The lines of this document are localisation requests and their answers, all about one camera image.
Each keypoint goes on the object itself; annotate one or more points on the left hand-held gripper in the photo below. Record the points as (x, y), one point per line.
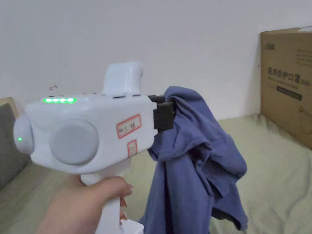
(103, 119)

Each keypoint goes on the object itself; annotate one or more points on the dark blue shirt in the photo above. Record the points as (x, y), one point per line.
(183, 175)

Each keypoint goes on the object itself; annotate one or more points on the person's left hand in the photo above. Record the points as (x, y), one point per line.
(71, 213)

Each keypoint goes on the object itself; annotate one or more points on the bed with pale green sheet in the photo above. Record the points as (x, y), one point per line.
(275, 182)

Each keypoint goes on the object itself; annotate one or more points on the brown cardboard carton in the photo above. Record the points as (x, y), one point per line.
(300, 94)

